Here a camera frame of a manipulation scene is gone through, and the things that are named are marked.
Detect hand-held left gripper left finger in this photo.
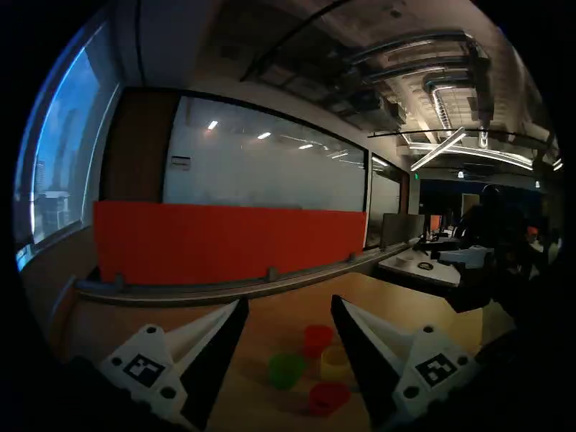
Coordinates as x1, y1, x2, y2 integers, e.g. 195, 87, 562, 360
96, 297, 251, 432

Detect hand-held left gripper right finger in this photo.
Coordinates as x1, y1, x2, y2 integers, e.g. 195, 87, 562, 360
330, 294, 482, 432

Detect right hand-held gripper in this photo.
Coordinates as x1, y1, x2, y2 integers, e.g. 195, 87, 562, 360
437, 183, 546, 315

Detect white desk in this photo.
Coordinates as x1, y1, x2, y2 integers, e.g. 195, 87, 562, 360
377, 245, 465, 289

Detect grey desk screen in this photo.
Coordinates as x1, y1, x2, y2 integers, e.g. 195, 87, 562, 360
380, 213, 427, 249

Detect yellow plastic cup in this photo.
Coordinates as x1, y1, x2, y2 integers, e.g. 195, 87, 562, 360
320, 345, 353, 380

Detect red plastic cup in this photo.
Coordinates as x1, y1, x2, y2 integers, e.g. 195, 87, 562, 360
308, 382, 352, 417
303, 325, 335, 359

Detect red desk screen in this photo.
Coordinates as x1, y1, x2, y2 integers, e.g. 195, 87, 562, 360
73, 201, 426, 308

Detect green plastic cup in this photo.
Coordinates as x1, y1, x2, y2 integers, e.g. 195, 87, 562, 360
268, 354, 308, 391

